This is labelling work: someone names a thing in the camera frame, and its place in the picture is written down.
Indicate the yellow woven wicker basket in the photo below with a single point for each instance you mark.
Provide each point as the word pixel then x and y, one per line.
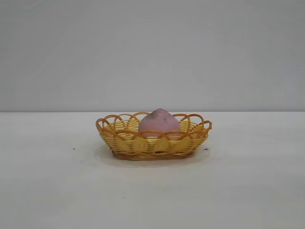
pixel 143 145

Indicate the pink peach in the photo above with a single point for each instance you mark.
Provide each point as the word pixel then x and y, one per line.
pixel 159 122

